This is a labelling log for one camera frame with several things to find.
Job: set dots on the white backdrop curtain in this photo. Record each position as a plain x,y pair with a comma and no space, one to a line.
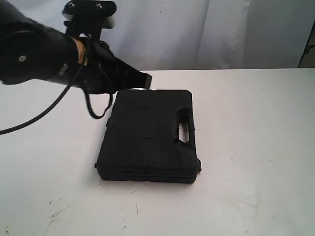
210,34

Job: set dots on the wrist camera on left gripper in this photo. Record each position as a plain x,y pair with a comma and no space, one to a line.
88,17

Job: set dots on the black metal stand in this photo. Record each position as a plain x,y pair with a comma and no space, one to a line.
307,47

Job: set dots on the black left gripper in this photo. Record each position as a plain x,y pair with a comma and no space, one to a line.
89,64

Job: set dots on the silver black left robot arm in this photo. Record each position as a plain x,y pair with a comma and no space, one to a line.
31,50

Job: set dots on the black plastic tool case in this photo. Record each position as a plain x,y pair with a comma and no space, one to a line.
150,137

